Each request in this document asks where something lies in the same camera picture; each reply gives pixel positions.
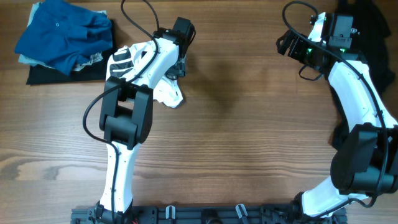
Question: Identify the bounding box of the white t-shirt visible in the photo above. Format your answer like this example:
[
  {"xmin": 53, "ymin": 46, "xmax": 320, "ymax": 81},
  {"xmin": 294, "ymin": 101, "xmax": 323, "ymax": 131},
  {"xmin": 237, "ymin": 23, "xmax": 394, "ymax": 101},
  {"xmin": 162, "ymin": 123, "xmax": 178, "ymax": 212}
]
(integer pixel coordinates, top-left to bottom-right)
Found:
[{"xmin": 106, "ymin": 41, "xmax": 183, "ymax": 108}]

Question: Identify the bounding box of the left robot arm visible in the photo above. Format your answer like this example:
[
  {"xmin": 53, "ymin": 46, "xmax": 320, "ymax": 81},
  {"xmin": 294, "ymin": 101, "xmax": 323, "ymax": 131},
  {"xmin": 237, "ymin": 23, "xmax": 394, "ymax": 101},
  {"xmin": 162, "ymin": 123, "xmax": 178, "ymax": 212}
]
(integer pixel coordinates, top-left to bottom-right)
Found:
[{"xmin": 94, "ymin": 25, "xmax": 196, "ymax": 223}]

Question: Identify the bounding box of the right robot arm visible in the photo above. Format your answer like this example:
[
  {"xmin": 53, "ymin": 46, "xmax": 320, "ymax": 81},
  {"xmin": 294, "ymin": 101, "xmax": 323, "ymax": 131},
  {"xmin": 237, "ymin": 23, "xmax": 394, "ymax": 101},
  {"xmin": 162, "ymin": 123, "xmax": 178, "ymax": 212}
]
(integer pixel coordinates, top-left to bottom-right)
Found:
[{"xmin": 276, "ymin": 30, "xmax": 397, "ymax": 222}]

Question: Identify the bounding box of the black t-shirt with logo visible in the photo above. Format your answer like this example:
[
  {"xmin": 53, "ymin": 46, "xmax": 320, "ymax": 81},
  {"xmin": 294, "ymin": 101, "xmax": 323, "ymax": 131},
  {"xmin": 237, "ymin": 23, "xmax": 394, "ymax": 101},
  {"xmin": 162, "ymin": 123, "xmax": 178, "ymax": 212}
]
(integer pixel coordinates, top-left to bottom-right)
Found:
[{"xmin": 329, "ymin": 0, "xmax": 392, "ymax": 150}]

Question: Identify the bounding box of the light grey folded garment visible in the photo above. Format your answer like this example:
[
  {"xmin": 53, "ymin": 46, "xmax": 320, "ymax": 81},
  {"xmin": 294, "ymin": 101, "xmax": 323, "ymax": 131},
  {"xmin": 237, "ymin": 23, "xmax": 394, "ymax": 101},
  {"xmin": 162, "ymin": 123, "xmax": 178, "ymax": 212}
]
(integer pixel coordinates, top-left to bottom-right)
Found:
[{"xmin": 18, "ymin": 2, "xmax": 103, "ymax": 72}]

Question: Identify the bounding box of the blue polo shirt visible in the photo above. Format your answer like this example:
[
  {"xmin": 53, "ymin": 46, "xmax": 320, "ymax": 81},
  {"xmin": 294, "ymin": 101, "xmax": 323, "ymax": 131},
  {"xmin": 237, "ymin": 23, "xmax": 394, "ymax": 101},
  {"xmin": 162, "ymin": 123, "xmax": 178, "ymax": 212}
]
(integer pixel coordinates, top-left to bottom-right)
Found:
[{"xmin": 14, "ymin": 0, "xmax": 113, "ymax": 75}]

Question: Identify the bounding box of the black folded garment left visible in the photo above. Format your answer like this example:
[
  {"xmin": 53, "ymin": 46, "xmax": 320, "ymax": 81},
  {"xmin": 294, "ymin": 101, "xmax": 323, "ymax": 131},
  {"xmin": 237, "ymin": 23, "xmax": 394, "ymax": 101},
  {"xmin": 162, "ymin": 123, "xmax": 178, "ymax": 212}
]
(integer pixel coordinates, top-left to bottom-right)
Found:
[{"xmin": 26, "ymin": 19, "xmax": 117, "ymax": 85}]

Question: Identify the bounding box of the left grey rail clip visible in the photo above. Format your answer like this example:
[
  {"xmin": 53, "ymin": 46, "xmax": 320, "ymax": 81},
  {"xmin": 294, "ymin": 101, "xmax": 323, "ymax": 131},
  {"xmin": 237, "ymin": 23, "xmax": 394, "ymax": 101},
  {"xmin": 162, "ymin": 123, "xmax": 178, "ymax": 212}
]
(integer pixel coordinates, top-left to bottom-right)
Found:
[{"xmin": 165, "ymin": 205, "xmax": 176, "ymax": 220}]

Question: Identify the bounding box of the grey rail clip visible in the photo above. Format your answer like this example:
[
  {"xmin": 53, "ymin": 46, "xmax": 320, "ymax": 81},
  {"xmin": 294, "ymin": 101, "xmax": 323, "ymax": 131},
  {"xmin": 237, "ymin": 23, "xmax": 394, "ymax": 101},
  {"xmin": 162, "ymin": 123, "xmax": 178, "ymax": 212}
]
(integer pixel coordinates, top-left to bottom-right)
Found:
[
  {"xmin": 165, "ymin": 205, "xmax": 176, "ymax": 220},
  {"xmin": 235, "ymin": 203, "xmax": 248, "ymax": 220}
]

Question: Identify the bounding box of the right grey rail clip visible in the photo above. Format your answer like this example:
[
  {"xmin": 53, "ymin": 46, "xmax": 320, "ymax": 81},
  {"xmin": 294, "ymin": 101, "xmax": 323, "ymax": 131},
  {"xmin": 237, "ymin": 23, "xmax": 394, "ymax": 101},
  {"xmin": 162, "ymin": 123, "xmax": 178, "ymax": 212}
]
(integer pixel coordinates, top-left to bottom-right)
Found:
[{"xmin": 235, "ymin": 203, "xmax": 248, "ymax": 220}]

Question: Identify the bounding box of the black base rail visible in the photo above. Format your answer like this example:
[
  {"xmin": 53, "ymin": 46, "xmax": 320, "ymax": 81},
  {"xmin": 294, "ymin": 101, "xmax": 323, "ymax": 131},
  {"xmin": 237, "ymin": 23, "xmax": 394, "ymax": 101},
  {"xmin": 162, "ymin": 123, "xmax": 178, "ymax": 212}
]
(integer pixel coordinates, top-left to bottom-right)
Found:
[{"xmin": 71, "ymin": 203, "xmax": 348, "ymax": 224}]

